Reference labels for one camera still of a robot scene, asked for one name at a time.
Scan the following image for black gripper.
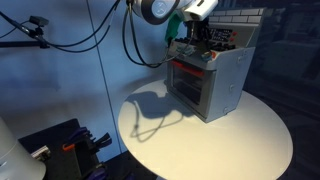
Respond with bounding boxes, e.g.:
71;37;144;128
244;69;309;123
185;16;211;55

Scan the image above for grey toy oven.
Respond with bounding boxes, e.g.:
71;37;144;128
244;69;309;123
164;7;268;124

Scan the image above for black tool holder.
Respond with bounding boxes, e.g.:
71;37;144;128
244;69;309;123
43;133;101;180

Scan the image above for small metal block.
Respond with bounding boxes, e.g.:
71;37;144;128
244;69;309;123
30;145;52;162

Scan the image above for red oven door handle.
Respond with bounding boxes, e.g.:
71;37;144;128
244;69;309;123
170;59;206;78

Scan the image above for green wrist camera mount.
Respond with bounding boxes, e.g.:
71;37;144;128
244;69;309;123
164;12;185;43

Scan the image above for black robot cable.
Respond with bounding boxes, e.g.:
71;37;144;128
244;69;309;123
121;0;194;70

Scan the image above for black camera cable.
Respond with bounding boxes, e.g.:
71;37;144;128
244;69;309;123
0;0;122;54

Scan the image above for black handled pliers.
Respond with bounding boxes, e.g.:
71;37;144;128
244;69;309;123
92;132;113;150

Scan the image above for purple handled pliers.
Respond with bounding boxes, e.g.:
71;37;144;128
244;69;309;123
67;126;92;145
87;165;108;180

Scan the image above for black camera on stand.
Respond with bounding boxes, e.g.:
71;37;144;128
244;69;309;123
28;15;50;28

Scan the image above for orange tool handle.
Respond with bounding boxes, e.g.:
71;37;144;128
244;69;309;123
61;142;76;152

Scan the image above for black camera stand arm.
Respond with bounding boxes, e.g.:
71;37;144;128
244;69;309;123
0;25;50;50

